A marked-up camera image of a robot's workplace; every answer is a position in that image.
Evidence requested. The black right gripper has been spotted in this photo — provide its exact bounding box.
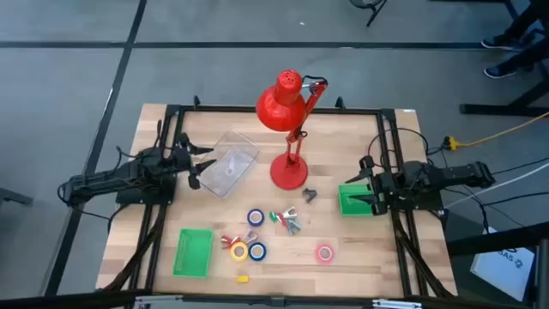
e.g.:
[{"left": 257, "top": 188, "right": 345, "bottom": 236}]
[{"left": 344, "top": 154, "right": 402, "bottom": 216}]

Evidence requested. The black stand beam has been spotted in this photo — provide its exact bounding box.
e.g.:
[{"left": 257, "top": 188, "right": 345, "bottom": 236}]
[{"left": 445, "top": 226, "right": 549, "bottom": 309}]

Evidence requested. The yellow extension cord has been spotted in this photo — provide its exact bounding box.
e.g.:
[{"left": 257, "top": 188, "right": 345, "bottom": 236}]
[{"left": 443, "top": 112, "right": 549, "bottom": 151}]

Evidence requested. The red desk lamp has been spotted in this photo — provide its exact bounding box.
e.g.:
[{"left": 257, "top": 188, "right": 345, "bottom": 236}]
[{"left": 256, "top": 69, "right": 329, "bottom": 191}]

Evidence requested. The black chair base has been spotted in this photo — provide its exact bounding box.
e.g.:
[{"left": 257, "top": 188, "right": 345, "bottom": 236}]
[{"left": 349, "top": 0, "right": 389, "bottom": 27}]

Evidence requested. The blue tape roll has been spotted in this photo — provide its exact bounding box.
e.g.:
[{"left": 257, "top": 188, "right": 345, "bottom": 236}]
[{"left": 248, "top": 241, "right": 268, "bottom": 262}]

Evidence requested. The black desk leg frame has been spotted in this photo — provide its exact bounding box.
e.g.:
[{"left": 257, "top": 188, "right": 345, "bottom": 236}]
[{"left": 459, "top": 0, "right": 549, "bottom": 118}]

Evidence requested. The white cardboard box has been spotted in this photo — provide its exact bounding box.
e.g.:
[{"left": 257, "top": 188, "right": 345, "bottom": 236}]
[{"left": 469, "top": 246, "right": 537, "bottom": 302}]

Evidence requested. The small green plastic basket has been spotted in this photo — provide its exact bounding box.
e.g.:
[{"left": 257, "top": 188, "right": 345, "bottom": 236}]
[{"left": 337, "top": 183, "right": 377, "bottom": 217}]

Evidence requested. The black floor cable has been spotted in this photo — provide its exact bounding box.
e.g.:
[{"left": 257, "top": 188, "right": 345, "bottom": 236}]
[{"left": 441, "top": 156, "right": 549, "bottom": 231}]

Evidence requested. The silver aluminium bracket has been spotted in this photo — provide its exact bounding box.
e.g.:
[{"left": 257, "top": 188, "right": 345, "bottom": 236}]
[
  {"left": 371, "top": 299, "right": 424, "bottom": 309},
  {"left": 133, "top": 295, "right": 182, "bottom": 309}
]

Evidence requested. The grey chair leg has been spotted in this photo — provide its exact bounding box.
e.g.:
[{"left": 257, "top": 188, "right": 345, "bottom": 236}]
[{"left": 0, "top": 187, "right": 34, "bottom": 207}]

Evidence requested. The white floor cable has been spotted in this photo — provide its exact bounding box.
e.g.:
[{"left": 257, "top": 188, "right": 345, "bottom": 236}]
[{"left": 444, "top": 161, "right": 549, "bottom": 208}]

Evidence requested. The black table frame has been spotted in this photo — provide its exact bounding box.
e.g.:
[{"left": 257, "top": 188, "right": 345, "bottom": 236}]
[{"left": 96, "top": 94, "right": 458, "bottom": 301}]

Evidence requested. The black looped cable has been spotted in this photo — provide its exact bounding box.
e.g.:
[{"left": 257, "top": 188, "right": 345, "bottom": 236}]
[{"left": 367, "top": 126, "right": 431, "bottom": 169}]

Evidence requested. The purple tape roll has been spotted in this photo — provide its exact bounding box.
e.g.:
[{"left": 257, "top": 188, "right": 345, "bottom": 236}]
[{"left": 246, "top": 208, "right": 266, "bottom": 227}]

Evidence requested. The person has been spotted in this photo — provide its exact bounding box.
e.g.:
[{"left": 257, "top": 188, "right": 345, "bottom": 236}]
[{"left": 480, "top": 0, "right": 549, "bottom": 80}]

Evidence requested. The pink tape roll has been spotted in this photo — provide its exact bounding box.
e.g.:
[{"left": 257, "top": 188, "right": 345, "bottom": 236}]
[{"left": 315, "top": 244, "right": 335, "bottom": 264}]

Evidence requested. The wide green plastic basket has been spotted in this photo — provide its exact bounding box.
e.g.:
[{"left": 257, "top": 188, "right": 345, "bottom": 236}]
[{"left": 172, "top": 227, "right": 214, "bottom": 279}]

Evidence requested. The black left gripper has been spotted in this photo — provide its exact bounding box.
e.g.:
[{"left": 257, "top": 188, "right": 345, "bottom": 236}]
[{"left": 169, "top": 132, "right": 218, "bottom": 191}]

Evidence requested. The person's dark blue shoe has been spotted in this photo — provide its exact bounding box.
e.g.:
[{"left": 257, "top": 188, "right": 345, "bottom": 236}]
[
  {"left": 480, "top": 36, "right": 522, "bottom": 50},
  {"left": 483, "top": 63, "right": 518, "bottom": 80}
]

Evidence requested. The clear plastic container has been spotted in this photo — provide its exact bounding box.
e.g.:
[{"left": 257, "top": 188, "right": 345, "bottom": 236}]
[{"left": 196, "top": 130, "right": 262, "bottom": 198}]

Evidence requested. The yellow tape roll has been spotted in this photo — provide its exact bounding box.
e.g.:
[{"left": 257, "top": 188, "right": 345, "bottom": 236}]
[{"left": 229, "top": 241, "right": 250, "bottom": 263}]

